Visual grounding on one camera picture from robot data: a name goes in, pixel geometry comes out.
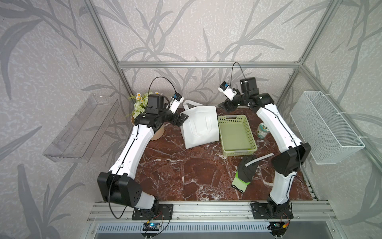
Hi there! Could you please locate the white insulated delivery bag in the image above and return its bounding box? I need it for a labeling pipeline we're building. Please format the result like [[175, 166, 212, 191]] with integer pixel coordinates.
[[181, 100, 219, 149]]

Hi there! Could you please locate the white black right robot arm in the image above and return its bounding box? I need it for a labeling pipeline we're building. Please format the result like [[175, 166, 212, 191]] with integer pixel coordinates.
[[219, 93, 311, 206]]

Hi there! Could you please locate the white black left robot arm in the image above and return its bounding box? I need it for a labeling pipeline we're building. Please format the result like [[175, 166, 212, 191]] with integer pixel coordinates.
[[97, 110, 189, 210]]

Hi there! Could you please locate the artificial white flower plant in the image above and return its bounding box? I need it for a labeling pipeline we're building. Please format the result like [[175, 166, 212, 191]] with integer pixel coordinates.
[[129, 92, 162, 119]]

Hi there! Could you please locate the small round patterned tin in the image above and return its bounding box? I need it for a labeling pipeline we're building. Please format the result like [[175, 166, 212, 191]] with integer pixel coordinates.
[[257, 122, 270, 139]]

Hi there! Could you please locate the green plastic basket tray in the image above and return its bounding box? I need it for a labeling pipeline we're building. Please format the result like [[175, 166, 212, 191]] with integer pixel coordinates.
[[217, 115, 257, 157]]

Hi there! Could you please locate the black green work glove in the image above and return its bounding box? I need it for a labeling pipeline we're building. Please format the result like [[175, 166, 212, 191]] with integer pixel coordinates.
[[231, 153, 275, 194]]

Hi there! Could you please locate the left green circuit board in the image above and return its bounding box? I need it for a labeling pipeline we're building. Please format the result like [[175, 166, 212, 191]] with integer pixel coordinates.
[[142, 222, 162, 232]]

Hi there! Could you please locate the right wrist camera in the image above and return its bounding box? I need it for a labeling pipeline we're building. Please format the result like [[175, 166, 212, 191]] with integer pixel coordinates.
[[218, 81, 237, 101]]

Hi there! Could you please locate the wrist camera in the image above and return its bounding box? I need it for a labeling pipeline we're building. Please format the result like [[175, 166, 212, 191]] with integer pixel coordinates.
[[218, 81, 237, 101], [146, 92, 185, 115]]

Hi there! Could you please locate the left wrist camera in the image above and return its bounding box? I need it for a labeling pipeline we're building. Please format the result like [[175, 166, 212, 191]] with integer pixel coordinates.
[[146, 92, 185, 115]]

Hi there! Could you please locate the clear acrylic wall shelf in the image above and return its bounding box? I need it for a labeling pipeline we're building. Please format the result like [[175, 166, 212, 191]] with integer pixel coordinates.
[[43, 94, 120, 163]]

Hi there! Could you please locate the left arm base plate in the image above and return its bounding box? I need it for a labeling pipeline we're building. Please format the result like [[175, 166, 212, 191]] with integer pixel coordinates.
[[132, 204, 174, 221]]

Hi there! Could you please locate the white wire mesh basket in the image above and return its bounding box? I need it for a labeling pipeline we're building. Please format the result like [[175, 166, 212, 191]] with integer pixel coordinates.
[[290, 91, 365, 165]]

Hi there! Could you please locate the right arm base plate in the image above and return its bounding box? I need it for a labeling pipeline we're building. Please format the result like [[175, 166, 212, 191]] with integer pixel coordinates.
[[250, 201, 294, 220]]

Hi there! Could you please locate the aluminium front rail frame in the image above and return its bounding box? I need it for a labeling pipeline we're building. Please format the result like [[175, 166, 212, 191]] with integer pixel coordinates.
[[87, 201, 337, 223]]

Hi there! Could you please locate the right circuit board with wires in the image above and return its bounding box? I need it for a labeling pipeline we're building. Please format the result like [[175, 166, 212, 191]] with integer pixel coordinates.
[[268, 222, 289, 231]]

